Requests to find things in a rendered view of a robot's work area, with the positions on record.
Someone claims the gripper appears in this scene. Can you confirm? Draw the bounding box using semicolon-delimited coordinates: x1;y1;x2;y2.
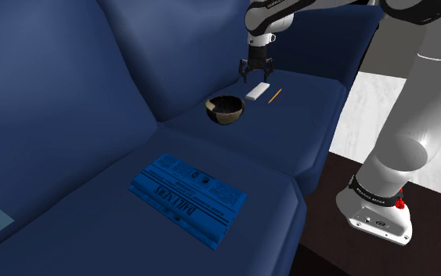
239;45;275;84

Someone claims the white flat remote control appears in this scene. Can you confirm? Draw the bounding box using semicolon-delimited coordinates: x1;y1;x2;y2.
244;82;271;101

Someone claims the black and beige bowl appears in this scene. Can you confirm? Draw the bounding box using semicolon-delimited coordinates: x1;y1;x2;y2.
204;95;246;126

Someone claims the blue folded newspaper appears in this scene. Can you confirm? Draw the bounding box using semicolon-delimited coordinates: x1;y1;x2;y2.
128;153;248;252

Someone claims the blue sofa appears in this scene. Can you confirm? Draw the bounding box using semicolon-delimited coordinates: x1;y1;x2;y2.
0;0;385;276

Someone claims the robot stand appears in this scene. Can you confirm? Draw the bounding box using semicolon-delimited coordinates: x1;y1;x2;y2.
289;151;441;276

